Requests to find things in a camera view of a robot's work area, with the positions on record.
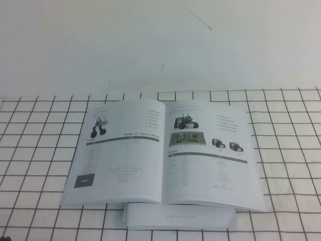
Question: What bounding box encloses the white tablecloth with black grid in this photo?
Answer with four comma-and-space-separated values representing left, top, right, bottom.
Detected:
0, 87, 321, 241

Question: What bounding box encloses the white product catalogue book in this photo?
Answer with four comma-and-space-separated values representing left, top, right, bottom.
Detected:
59, 98, 266, 213

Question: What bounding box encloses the closed white booklet with web address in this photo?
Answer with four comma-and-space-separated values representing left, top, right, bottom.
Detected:
122, 202, 238, 230

